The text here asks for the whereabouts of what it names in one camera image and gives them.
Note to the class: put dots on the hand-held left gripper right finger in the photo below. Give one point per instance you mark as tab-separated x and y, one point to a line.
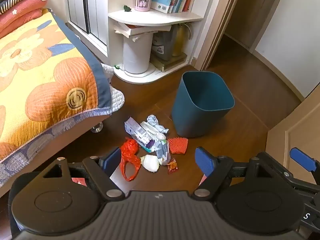
203	160

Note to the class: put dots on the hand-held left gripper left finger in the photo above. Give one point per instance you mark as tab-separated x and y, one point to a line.
112	158

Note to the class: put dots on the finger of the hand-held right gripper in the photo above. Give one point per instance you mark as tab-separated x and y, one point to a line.
302	158

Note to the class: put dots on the red plastic bag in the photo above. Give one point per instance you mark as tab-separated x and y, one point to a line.
130	148

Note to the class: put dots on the white purple plastic wrapper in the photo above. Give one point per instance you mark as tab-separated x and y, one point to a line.
135	130

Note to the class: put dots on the white tissue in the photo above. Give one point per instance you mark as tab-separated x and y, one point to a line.
150	163

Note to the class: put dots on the teal plastic waste bin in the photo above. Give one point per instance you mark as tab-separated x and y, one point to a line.
200	115

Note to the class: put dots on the orange spiky brush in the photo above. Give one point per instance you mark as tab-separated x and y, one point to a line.
178	145

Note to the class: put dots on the small orange snack wrapper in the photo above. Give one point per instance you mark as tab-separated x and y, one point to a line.
172	166

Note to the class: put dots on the metal bed leg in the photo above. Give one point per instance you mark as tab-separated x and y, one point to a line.
97	127

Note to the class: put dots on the red flat packet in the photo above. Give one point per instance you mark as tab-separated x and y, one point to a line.
79	181

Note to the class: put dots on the blue white crumpled wrapper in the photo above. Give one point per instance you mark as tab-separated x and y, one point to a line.
162	151

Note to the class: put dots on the gold flat box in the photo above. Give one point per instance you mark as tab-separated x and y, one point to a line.
170	62

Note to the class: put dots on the bed with floral quilt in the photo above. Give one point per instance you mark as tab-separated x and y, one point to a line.
45	75

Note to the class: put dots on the white cylindrical appliance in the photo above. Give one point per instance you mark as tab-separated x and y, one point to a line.
137	52

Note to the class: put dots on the beige canister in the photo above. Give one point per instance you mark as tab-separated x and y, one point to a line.
181	41

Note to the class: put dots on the grey canister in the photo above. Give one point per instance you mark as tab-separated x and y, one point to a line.
162	43

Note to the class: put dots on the white drawer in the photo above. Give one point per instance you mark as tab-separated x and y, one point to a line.
140	30

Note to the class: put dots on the white corner shelf unit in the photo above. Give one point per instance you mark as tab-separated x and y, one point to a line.
155	18

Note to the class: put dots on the small green toy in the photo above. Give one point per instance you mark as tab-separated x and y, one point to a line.
127	8

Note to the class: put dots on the white wardrobe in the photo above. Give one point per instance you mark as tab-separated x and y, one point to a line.
87	10

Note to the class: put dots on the brown wooden door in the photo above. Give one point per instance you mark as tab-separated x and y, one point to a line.
252	12

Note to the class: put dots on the pink pen holder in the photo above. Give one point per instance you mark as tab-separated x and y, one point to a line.
143	3

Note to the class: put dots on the red folded blanket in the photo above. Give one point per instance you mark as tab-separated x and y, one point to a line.
22	12

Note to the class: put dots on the wooden door frame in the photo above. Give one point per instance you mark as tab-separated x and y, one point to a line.
217	22

